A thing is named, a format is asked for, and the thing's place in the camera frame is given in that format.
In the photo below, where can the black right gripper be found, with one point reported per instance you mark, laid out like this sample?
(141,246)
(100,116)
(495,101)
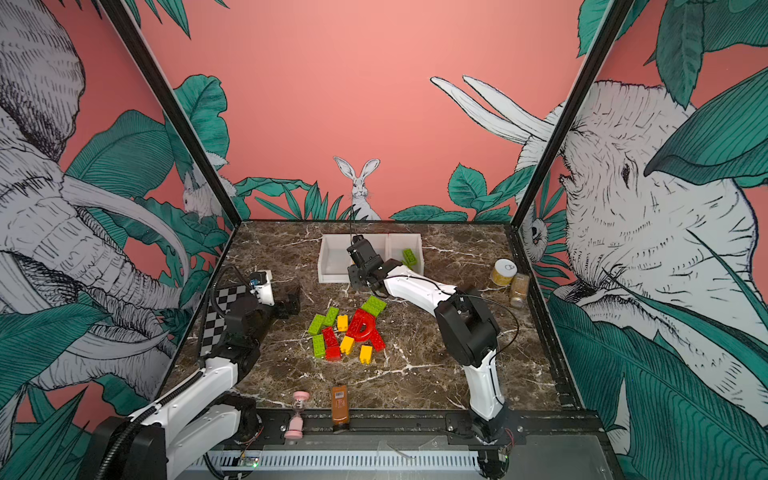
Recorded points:
(356,279)

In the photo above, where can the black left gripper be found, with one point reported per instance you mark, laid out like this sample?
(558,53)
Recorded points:
(292,302)

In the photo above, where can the red arch lego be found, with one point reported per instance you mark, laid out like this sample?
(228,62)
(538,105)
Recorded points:
(362,326)

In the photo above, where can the red lego brick long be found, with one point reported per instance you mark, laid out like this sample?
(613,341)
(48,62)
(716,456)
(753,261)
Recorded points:
(377,341)

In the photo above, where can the yellow lego small bottom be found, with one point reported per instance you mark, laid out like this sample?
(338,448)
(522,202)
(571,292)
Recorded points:
(366,353)

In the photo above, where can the yellow lego small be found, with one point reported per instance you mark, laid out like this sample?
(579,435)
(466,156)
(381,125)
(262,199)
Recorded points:
(342,323)
(366,353)

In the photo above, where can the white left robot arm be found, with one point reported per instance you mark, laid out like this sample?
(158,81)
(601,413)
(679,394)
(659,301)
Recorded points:
(163,439)

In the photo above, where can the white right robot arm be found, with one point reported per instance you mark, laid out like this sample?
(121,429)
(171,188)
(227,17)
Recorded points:
(467,326)

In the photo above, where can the white middle bin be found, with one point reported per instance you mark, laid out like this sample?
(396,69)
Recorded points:
(379,243)

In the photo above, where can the white bin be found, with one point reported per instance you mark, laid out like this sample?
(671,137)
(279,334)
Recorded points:
(334,259)
(397,242)
(379,243)

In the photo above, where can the black white checkerboard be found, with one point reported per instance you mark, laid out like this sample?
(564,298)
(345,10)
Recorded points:
(214,325)

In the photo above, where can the white left bin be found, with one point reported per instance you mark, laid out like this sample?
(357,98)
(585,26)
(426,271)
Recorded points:
(334,259)

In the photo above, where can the large green lego plate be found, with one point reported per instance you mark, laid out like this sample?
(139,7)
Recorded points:
(374,306)

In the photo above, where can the white right bin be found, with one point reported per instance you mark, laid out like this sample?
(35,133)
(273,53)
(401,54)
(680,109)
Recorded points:
(397,242)

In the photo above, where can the yellow lego small upper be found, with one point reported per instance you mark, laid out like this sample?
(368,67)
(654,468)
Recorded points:
(342,323)

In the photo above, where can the red lego stack left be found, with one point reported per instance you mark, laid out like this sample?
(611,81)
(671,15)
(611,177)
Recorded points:
(332,347)

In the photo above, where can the pink hourglass timer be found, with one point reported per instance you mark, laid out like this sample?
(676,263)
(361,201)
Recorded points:
(294,430)

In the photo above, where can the brown orange bottle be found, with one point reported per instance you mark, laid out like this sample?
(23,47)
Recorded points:
(340,412)

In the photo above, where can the yellow tape roll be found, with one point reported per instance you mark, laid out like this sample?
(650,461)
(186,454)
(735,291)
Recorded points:
(503,272)

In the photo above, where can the brown spice jar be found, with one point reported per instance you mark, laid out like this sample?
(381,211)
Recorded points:
(518,290)

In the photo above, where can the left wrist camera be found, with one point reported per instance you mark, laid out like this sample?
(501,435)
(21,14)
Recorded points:
(260,283)

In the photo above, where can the white perforated rail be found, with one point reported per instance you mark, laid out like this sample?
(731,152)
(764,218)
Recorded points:
(323,460)

